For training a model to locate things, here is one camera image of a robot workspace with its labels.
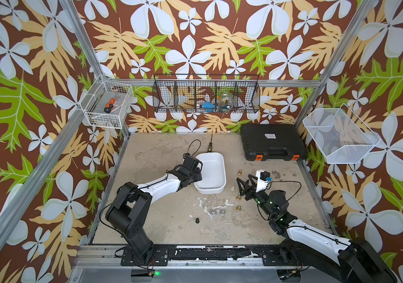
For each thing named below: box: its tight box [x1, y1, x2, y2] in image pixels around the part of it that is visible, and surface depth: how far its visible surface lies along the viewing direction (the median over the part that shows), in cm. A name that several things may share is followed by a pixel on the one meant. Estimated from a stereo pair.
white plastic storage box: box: [193, 152, 227, 194], surface depth 96 cm
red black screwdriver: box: [103, 97, 116, 114], surface depth 82 cm
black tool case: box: [240, 123, 308, 161], surface depth 110 cm
